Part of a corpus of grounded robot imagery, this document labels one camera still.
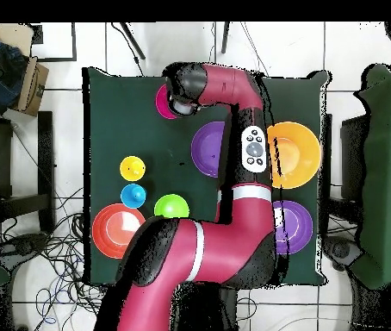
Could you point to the cardboard box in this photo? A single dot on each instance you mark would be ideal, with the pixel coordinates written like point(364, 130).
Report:
point(32, 86)

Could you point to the beige cardboard sheet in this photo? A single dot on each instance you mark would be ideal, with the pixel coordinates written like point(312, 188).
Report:
point(13, 38)

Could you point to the blue cup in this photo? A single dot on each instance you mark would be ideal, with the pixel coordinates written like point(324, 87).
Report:
point(133, 196)

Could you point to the yellow cup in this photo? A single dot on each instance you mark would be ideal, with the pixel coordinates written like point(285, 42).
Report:
point(132, 168)

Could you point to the orange-red bowl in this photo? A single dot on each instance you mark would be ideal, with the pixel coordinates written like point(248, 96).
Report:
point(112, 231)

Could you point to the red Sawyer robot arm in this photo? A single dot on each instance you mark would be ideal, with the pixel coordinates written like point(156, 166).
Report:
point(216, 241)

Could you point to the black metal frame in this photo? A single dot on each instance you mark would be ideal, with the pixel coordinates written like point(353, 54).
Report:
point(45, 155)
point(352, 155)

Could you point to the black wheeled base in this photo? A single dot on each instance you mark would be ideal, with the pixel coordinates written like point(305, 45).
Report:
point(342, 251)
point(19, 248)

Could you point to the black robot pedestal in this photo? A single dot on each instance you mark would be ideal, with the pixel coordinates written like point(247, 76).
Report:
point(228, 303)

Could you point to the green bowl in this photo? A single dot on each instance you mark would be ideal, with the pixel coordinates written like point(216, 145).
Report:
point(171, 207)

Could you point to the dark green tablecloth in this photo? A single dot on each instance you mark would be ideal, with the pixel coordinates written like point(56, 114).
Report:
point(130, 120)

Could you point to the purple bowl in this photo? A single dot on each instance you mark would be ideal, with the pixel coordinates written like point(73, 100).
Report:
point(295, 227)
point(207, 148)

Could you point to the white board black frame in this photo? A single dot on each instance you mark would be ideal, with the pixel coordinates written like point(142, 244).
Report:
point(54, 41)

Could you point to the large yellow bowl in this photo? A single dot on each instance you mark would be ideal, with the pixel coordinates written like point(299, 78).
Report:
point(299, 155)

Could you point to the blue clothing pile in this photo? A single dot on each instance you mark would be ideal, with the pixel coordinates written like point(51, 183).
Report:
point(4, 76)

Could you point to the black stand leg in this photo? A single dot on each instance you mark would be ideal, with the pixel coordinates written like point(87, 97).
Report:
point(225, 38)
point(133, 41)

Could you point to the pink bowl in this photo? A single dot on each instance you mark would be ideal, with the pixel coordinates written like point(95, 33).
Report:
point(161, 103)

